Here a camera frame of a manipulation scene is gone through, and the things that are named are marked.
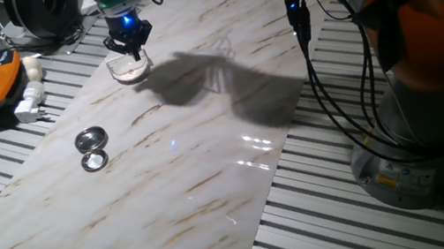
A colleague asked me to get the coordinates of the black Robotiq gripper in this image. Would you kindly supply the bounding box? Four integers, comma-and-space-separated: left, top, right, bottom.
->
97, 0, 159, 68

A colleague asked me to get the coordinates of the white floral ceramic plate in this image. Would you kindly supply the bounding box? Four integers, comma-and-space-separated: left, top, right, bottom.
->
109, 54, 154, 88

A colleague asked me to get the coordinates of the cream egg-shaped object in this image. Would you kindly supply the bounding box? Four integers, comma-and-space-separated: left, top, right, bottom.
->
20, 53, 45, 85

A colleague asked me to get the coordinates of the large steel bowl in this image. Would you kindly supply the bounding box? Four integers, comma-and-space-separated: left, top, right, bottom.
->
71, 123, 111, 155

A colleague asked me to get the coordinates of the white power adapter plug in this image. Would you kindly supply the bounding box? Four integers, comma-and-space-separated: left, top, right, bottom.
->
9, 79, 51, 126

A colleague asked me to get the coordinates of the small steel bowl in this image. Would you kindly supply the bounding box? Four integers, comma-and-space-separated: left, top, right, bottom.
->
78, 147, 111, 174

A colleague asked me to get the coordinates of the marble pattern table mat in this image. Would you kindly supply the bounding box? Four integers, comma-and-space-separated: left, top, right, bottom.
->
0, 0, 375, 249

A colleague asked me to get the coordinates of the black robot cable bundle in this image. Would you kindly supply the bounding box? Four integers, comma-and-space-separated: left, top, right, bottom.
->
137, 0, 415, 201

